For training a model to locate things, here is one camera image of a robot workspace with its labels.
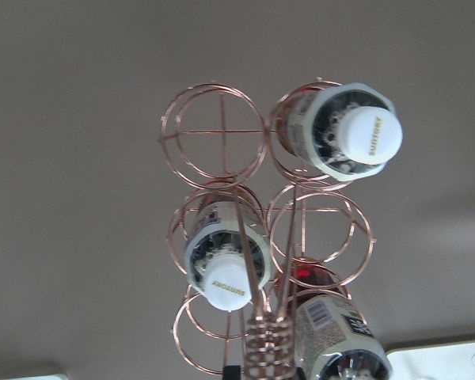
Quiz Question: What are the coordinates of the tea bottle white cap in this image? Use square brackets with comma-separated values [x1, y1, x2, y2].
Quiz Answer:
[184, 196, 272, 311]
[276, 82, 403, 181]

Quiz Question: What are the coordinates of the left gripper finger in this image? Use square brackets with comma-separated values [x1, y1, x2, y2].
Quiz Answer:
[222, 365, 241, 380]

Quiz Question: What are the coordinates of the copper wire bottle basket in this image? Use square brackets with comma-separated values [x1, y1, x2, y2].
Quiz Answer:
[159, 80, 375, 379]

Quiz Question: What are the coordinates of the cream rabbit serving tray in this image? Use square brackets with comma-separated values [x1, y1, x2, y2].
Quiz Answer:
[386, 340, 475, 380]

